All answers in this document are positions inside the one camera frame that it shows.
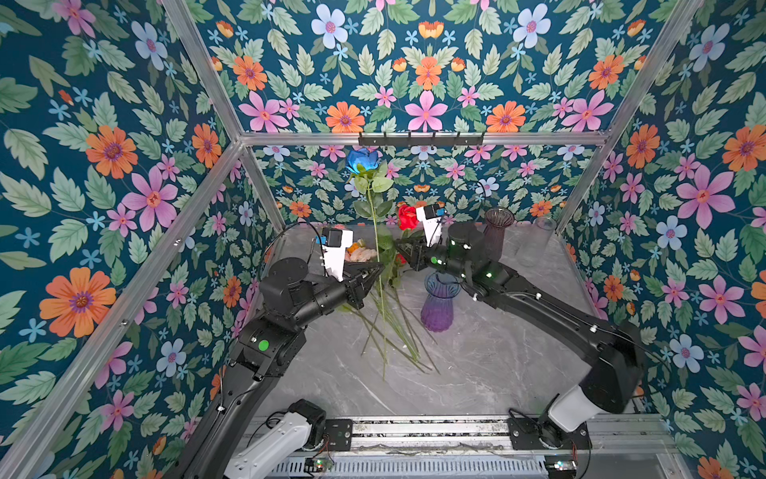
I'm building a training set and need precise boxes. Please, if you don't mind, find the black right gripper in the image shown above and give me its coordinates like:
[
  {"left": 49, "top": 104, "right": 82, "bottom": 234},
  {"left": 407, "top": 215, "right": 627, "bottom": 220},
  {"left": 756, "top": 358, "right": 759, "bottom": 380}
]
[{"left": 393, "top": 234, "right": 472, "bottom": 285}]

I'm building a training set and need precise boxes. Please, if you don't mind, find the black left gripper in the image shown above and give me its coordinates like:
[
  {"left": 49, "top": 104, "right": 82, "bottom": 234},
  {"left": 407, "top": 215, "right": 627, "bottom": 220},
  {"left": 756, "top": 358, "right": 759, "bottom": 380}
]
[{"left": 291, "top": 255, "right": 389, "bottom": 329}]

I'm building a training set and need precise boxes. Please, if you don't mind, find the red artificial rose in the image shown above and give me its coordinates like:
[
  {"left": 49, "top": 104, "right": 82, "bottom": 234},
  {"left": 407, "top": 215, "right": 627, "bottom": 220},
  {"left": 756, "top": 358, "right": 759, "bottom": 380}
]
[{"left": 382, "top": 202, "right": 421, "bottom": 289}]

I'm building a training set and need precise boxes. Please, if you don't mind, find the purple blue glass vase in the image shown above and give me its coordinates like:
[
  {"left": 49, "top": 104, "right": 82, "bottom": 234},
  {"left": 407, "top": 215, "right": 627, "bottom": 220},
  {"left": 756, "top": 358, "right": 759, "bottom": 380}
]
[{"left": 420, "top": 271, "right": 462, "bottom": 333}]

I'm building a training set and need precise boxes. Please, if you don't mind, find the blue artificial rose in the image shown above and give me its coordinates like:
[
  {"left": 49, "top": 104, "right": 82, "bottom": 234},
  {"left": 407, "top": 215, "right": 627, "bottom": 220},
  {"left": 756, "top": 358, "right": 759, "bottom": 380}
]
[{"left": 347, "top": 148, "right": 393, "bottom": 374}]

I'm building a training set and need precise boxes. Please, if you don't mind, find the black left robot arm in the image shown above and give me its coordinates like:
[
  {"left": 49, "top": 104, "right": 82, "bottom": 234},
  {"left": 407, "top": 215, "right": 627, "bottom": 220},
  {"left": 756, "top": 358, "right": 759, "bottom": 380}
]
[{"left": 168, "top": 257, "right": 383, "bottom": 478}]

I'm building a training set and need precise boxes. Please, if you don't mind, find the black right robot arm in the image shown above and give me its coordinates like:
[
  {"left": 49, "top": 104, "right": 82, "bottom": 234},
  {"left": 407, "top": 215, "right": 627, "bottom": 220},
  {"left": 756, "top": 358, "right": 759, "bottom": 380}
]
[{"left": 394, "top": 223, "right": 646, "bottom": 449}]

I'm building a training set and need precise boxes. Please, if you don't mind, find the dark smoky glass vase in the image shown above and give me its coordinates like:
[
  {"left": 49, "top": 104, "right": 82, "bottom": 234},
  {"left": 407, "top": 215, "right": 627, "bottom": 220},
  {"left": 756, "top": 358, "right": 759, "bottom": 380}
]
[{"left": 484, "top": 207, "right": 516, "bottom": 261}]

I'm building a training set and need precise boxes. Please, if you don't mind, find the clear glass vase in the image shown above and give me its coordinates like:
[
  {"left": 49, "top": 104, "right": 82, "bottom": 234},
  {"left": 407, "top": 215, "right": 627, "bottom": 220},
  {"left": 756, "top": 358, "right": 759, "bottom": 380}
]
[{"left": 516, "top": 217, "right": 557, "bottom": 267}]

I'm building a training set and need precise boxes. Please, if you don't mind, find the cream pink peony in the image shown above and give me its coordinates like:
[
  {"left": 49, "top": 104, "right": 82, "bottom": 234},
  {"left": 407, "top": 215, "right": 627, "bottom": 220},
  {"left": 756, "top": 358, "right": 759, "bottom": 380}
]
[{"left": 345, "top": 247, "right": 378, "bottom": 263}]

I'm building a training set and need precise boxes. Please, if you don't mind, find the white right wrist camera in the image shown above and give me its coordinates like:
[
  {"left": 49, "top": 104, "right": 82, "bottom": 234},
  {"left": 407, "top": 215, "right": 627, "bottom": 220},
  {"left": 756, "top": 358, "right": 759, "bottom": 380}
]
[{"left": 416, "top": 203, "right": 445, "bottom": 247}]

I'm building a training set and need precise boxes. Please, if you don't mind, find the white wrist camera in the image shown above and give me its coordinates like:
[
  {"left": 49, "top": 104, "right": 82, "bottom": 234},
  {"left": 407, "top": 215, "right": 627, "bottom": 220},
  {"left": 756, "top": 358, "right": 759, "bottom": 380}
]
[
  {"left": 416, "top": 203, "right": 445, "bottom": 247},
  {"left": 319, "top": 228, "right": 354, "bottom": 281}
]

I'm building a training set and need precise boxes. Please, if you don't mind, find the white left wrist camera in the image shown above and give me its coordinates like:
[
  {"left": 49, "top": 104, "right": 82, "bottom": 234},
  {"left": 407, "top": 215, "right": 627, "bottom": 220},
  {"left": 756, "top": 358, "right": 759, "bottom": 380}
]
[{"left": 319, "top": 228, "right": 354, "bottom": 281}]

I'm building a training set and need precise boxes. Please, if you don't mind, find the black wall hook rack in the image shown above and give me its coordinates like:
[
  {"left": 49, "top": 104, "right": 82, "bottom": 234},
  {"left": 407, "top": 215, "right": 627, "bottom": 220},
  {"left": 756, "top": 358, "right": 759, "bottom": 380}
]
[{"left": 357, "top": 132, "right": 485, "bottom": 148}]

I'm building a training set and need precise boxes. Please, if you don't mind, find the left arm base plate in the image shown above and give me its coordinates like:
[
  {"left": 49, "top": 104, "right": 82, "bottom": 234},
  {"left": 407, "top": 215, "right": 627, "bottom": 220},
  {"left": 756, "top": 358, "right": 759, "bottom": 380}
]
[{"left": 301, "top": 418, "right": 354, "bottom": 452}]

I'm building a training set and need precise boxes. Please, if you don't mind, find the aluminium front rail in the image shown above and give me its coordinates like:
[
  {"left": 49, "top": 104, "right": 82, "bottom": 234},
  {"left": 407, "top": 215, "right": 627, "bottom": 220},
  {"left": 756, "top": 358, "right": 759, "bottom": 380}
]
[{"left": 345, "top": 414, "right": 679, "bottom": 455}]

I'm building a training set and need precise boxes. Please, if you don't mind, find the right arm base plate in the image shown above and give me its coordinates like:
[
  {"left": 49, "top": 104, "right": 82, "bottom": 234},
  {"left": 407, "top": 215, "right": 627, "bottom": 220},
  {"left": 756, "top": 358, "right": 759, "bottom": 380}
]
[{"left": 507, "top": 408, "right": 592, "bottom": 451}]

